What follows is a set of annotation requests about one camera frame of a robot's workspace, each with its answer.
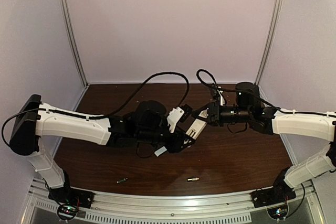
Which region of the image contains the white battery cover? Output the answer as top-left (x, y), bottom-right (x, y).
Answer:
top-left (154, 146), bottom-right (167, 157)

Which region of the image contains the white remote control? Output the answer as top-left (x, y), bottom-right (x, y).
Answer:
top-left (186, 119), bottom-right (207, 140)

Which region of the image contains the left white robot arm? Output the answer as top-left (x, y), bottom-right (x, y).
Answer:
top-left (9, 94), bottom-right (205, 189)

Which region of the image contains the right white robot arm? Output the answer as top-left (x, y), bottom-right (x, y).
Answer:
top-left (193, 82), bottom-right (335, 190)

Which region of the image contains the right circuit board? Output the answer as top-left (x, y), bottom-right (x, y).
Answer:
top-left (266, 204), bottom-right (289, 221)

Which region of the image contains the circuit board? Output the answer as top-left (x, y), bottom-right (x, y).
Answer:
top-left (266, 204), bottom-right (289, 221)
top-left (56, 204), bottom-right (79, 221)

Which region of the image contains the left circuit board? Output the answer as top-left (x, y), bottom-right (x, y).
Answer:
top-left (56, 204), bottom-right (79, 221)

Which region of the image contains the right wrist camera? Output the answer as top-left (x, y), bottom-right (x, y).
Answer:
top-left (210, 88), bottom-right (227, 106)

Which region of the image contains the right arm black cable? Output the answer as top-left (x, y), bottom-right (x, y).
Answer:
top-left (196, 69), bottom-right (336, 117)

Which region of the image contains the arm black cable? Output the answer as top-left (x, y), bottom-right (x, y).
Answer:
top-left (196, 69), bottom-right (336, 117)
top-left (1, 71), bottom-right (190, 151)

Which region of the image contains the right aluminium frame post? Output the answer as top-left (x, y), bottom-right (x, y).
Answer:
top-left (255, 0), bottom-right (284, 85)

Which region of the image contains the aluminium frame post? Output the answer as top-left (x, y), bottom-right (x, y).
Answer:
top-left (255, 0), bottom-right (284, 85)
top-left (60, 0), bottom-right (88, 87)

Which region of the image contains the front aluminium rail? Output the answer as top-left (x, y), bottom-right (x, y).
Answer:
top-left (19, 178), bottom-right (326, 223)

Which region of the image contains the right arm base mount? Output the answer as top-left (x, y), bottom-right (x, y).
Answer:
top-left (250, 180), bottom-right (296, 208)

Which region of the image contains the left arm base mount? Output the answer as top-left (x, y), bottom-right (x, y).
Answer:
top-left (48, 180), bottom-right (94, 209)

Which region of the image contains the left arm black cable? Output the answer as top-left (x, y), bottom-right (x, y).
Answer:
top-left (1, 71), bottom-right (190, 151)

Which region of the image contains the left aluminium frame post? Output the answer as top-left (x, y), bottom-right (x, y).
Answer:
top-left (60, 0), bottom-right (88, 87)

